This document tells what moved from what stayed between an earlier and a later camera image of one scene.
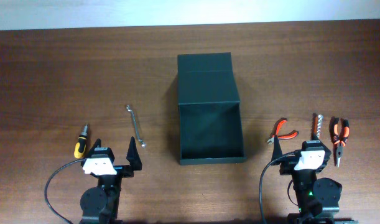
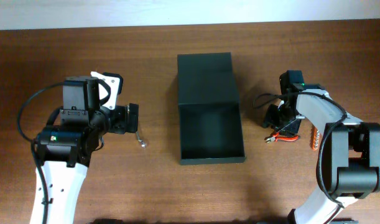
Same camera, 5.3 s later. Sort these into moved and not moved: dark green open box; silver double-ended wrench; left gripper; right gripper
Moved: right gripper; left gripper
Not moved: silver double-ended wrench; dark green open box
